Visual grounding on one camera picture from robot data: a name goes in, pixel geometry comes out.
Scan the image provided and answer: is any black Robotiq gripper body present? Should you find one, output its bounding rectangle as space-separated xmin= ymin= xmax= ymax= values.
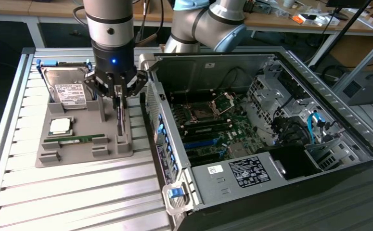
xmin=91 ymin=40 xmax=140 ymax=80

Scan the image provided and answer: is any green graphics card black fan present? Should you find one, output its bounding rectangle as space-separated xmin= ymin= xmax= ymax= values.
xmin=112 ymin=85 xmax=129 ymax=145

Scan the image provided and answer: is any silver hard disk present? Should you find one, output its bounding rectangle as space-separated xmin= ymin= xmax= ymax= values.
xmin=41 ymin=66 xmax=96 ymax=111

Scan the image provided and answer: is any hard disk drive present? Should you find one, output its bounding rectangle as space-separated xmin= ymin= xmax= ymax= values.
xmin=36 ymin=59 xmax=93 ymax=102

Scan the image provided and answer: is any silver CPU chip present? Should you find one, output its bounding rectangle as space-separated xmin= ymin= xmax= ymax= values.
xmin=48 ymin=118 xmax=75 ymax=136

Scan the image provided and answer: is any green RAM stick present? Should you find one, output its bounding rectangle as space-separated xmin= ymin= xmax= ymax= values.
xmin=43 ymin=134 xmax=105 ymax=144

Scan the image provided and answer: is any CPU socket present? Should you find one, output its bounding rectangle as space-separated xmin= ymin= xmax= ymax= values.
xmin=185 ymin=102 xmax=218 ymax=121

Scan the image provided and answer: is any open black PC case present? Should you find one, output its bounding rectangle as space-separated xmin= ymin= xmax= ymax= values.
xmin=137 ymin=51 xmax=373 ymax=231

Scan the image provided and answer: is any grey plastic parts rack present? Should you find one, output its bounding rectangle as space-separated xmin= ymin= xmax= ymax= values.
xmin=35 ymin=76 xmax=135 ymax=168

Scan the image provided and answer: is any metal socket cover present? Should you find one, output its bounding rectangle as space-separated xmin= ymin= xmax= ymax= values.
xmin=210 ymin=92 xmax=238 ymax=115

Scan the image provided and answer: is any black installed RAM stick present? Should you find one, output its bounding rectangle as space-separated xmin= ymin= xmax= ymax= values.
xmin=184 ymin=125 xmax=233 ymax=135

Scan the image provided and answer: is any blue expansion slot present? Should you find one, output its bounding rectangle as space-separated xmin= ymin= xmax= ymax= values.
xmin=182 ymin=139 xmax=222 ymax=149

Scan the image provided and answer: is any green Dell motherboard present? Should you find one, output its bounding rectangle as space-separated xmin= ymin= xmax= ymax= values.
xmin=168 ymin=91 xmax=270 ymax=167

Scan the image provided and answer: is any silver chipset heatsink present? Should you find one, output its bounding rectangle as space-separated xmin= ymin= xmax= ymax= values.
xmin=228 ymin=143 xmax=250 ymax=157

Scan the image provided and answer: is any grey electronic device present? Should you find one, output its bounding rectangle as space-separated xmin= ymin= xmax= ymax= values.
xmin=252 ymin=0 xmax=272 ymax=14

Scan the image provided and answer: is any grey power supply unit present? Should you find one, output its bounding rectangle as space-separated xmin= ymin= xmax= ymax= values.
xmin=190 ymin=154 xmax=288 ymax=205

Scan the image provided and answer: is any small orange box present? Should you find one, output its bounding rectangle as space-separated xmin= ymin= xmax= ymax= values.
xmin=290 ymin=13 xmax=306 ymax=25

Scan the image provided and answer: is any small white box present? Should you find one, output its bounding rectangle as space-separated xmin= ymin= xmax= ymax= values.
xmin=314 ymin=16 xmax=340 ymax=26

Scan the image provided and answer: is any black tripod pole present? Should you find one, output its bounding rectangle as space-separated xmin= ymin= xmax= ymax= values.
xmin=306 ymin=0 xmax=373 ymax=72

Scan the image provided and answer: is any black monitor with stand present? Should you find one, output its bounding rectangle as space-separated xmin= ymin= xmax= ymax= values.
xmin=325 ymin=0 xmax=373 ymax=20

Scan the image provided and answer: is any grey computer tower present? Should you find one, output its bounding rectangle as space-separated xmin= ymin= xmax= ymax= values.
xmin=332 ymin=71 xmax=373 ymax=106

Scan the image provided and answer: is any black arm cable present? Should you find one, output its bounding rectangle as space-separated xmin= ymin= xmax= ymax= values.
xmin=72 ymin=0 xmax=165 ymax=46

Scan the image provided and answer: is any wooden desk white frame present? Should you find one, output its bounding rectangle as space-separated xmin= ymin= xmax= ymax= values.
xmin=0 ymin=0 xmax=174 ymax=48
xmin=246 ymin=0 xmax=373 ymax=70

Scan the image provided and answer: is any blue SATA wire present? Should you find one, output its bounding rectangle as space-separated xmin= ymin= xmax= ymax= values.
xmin=306 ymin=112 xmax=328 ymax=145

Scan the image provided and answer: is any grey flat ribbon wire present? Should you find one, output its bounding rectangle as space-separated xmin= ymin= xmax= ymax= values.
xmin=304 ymin=138 xmax=346 ymax=153

